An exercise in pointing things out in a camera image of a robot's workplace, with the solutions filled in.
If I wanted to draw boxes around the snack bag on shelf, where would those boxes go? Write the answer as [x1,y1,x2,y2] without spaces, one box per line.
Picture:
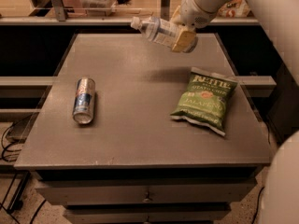
[218,0,250,18]

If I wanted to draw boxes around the green jalapeno chips bag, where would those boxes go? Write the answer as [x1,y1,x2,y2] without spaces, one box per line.
[170,67,238,136]

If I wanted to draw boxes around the black cables on floor left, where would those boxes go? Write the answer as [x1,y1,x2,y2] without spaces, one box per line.
[0,115,48,224]

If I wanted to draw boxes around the clear plastic container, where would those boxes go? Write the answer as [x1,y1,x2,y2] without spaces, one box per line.
[79,0,116,16]

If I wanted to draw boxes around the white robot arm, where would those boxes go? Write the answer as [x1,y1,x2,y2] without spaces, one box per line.
[173,0,299,224]

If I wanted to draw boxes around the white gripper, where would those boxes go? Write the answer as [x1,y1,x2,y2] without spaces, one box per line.
[170,0,232,53]

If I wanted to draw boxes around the grey cabinet with drawers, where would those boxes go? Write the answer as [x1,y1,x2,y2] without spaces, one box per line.
[16,34,272,224]

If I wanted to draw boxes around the clear plastic water bottle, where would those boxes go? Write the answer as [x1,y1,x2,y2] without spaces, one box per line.
[131,16,185,52]

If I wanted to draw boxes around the metal shelf rail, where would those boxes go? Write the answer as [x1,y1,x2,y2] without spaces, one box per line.
[0,0,261,27]

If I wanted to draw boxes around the silver blue energy drink can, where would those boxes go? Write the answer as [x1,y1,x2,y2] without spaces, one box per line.
[72,77,95,125]

